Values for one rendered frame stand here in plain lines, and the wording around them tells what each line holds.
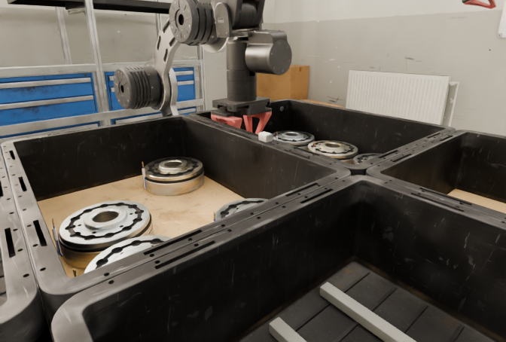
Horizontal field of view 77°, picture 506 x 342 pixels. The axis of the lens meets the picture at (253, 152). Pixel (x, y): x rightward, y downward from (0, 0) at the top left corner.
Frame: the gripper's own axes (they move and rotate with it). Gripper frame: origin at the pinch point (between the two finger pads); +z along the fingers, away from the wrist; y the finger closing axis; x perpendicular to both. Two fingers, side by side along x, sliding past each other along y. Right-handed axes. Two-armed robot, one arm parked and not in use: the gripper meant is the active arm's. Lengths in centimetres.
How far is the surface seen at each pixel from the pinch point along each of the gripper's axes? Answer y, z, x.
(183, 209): -19.9, 4.2, -7.5
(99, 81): 45, 4, 180
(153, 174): -19.3, 1.2, 1.3
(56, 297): -40.8, -5.4, -25.9
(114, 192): -24.3, 4.2, 5.7
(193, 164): -12.5, 1.0, -0.2
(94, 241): -33.8, 1.1, -11.3
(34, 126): 3, 28, 180
